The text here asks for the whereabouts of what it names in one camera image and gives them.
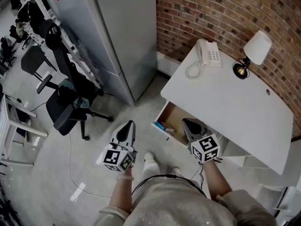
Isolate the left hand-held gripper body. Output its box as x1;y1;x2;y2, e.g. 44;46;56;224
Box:
102;142;138;173

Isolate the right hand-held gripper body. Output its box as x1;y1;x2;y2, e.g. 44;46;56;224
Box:
187;133;221;162

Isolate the white drawer with wooden inside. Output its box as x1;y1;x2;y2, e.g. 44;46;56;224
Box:
151;100;222;150

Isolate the person's right forearm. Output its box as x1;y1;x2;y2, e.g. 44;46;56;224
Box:
201;159;233;201

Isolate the person's left forearm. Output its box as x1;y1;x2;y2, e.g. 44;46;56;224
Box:
109;167;135;214

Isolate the person's white-trousered leg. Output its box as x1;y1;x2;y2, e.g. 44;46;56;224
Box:
141;158;160;181

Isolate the white desk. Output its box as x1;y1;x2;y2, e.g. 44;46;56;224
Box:
160;40;294;176

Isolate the black high-back office chair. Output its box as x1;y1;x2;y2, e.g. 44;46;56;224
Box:
39;19;113;141

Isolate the person's grey sweater torso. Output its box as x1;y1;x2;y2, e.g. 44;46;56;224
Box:
93;178;278;226

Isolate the table lamp with white shade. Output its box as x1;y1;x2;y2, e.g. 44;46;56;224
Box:
232;30;273;80

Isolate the white storage shelving rack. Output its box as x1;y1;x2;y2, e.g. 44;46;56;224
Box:
23;0;104;89

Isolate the small black armchair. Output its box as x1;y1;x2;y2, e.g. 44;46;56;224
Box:
20;45;58;94

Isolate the black body cable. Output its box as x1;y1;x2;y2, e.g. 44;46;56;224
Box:
131;174;207;197

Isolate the white floor cable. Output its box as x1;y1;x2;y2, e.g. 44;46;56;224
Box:
67;133;111;199

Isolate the white corded telephone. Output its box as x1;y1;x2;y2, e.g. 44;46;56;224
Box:
185;39;222;80

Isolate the white metal-frame table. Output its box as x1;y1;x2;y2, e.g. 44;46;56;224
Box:
0;94;49;167

